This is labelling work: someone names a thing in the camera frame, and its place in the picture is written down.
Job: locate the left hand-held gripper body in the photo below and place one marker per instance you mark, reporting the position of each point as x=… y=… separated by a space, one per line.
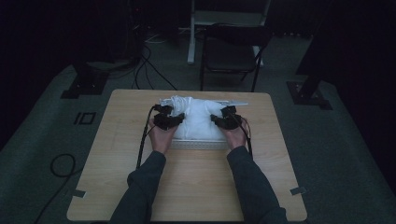
x=163 y=116

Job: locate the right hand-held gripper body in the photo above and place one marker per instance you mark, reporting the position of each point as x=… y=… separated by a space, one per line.
x=232 y=119

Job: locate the white cloth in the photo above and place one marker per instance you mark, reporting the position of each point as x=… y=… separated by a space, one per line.
x=197 y=119

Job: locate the person's right hand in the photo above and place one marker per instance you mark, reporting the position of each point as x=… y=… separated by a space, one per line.
x=235 y=138

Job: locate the person's left hand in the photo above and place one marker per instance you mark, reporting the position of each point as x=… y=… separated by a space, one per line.
x=162 y=140

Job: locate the black folding chair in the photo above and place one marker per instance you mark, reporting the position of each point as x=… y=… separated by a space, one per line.
x=230 y=56

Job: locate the black stand base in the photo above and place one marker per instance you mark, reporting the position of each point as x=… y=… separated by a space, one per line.
x=306 y=95
x=85 y=85

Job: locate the grey tape piece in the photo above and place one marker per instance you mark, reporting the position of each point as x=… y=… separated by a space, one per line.
x=298 y=190
x=79 y=193

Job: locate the white metal stand frame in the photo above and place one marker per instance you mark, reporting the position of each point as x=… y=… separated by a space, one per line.
x=199 y=18

